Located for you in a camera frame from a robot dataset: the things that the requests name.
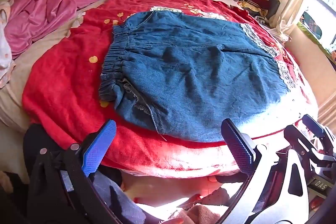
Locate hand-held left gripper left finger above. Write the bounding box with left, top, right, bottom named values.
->
left=26, top=120, right=124, bottom=224

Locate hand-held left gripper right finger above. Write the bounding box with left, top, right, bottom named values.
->
left=218, top=118, right=310, bottom=224

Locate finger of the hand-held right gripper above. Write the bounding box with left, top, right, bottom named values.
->
left=284, top=124, right=317, bottom=178
left=301, top=114, right=336, bottom=161

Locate blue denim pants lace trim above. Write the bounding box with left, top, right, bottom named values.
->
left=99, top=11, right=296, bottom=143

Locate grey cloth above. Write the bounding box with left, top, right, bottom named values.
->
left=92, top=172, right=146, bottom=224

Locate red floral blanket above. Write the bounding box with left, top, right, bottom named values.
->
left=22, top=0, right=319, bottom=178

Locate pink fleece cloth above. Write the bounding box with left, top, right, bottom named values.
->
left=168, top=187, right=231, bottom=224

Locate beige bed sheet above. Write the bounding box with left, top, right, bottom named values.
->
left=0, top=0, right=237, bottom=132

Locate green patterned cloth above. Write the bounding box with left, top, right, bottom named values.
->
left=298, top=11, right=336, bottom=56

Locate white pink patterned cloth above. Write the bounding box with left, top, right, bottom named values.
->
left=0, top=0, right=16, bottom=88

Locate pink bed sheet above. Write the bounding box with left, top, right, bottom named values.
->
left=5, top=0, right=159, bottom=59

